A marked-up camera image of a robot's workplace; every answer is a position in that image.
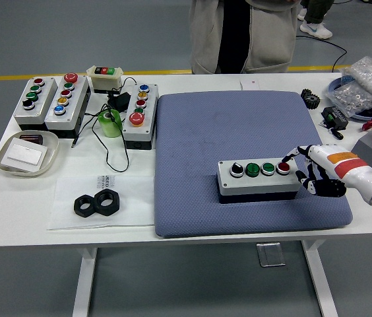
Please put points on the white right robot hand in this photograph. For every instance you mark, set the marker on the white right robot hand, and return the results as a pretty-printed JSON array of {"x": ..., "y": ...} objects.
[{"x": 347, "y": 165}]

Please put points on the four-control grey button box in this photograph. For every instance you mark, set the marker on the four-control grey button box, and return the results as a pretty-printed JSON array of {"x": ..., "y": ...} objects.
[{"x": 255, "y": 185}]

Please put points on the grey box mushroom button blue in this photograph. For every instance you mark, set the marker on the grey box mushroom button blue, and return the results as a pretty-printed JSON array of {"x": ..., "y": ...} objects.
[{"x": 140, "y": 132}]

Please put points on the grey box mushroom button five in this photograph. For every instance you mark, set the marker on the grey box mushroom button five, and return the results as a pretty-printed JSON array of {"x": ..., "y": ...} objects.
[{"x": 74, "y": 105}]

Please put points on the grey button box black button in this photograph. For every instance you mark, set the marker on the grey button box black button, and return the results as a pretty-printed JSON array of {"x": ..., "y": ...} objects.
[{"x": 42, "y": 99}]

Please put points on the small red clip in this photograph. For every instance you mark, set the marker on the small red clip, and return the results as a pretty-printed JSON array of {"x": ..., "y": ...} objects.
[{"x": 370, "y": 123}]

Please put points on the black module green terminal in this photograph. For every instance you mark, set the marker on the black module green terminal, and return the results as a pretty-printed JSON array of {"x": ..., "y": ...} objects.
[{"x": 336, "y": 118}]

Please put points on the clear bag of washers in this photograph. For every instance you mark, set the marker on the clear bag of washers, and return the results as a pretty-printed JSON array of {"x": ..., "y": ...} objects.
[{"x": 351, "y": 99}]

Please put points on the black gear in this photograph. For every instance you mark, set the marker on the black gear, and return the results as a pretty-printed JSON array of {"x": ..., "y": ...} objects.
[{"x": 309, "y": 99}]

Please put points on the blue plate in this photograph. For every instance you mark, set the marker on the blue plate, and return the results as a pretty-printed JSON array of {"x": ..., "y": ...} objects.
[{"x": 333, "y": 86}]

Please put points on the bubble wrap bag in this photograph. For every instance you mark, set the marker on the bubble wrap bag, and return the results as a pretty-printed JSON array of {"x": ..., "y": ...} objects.
[{"x": 367, "y": 76}]

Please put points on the metal floor plate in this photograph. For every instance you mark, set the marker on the metal floor plate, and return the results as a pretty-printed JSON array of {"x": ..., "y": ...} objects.
[{"x": 270, "y": 256}]

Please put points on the white table leg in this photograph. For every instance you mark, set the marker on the white table leg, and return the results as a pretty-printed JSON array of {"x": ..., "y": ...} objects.
[
  {"x": 83, "y": 290},
  {"x": 321, "y": 284}
]

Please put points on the person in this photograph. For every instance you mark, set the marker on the person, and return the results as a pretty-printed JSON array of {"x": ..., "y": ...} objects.
[
  {"x": 265, "y": 39},
  {"x": 318, "y": 30}
]

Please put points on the blue-grey padded mat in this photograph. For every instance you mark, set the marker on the blue-grey padded mat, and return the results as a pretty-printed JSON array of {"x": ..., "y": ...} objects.
[{"x": 189, "y": 148}]

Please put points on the clear printed plastic sheet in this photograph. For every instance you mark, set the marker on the clear printed plastic sheet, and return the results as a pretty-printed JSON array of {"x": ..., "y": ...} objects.
[{"x": 133, "y": 204}]

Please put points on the black power adapter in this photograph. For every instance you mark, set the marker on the black power adapter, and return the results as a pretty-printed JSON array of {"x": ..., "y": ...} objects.
[{"x": 120, "y": 100}]

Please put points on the green tape roll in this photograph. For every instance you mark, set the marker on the green tape roll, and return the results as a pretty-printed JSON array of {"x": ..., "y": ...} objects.
[{"x": 110, "y": 128}]

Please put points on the large black hex nut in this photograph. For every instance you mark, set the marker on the large black hex nut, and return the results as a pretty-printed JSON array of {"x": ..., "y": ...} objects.
[{"x": 107, "y": 210}]

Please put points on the small black hex nut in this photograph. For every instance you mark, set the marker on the small black hex nut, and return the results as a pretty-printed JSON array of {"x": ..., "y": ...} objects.
[{"x": 78, "y": 208}]

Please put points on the white oval tray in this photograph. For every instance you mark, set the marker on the white oval tray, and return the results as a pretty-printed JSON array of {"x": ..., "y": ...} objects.
[{"x": 51, "y": 145}]

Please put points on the dark red-brown block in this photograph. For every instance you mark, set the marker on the dark red-brown block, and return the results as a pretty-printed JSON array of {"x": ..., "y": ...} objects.
[{"x": 32, "y": 138}]

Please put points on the cream three-button switch box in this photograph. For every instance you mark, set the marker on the cream three-button switch box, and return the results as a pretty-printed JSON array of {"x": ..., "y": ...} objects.
[{"x": 105, "y": 81}]

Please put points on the white switch panel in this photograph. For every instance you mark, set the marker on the white switch panel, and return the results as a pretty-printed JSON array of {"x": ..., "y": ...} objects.
[{"x": 24, "y": 153}]

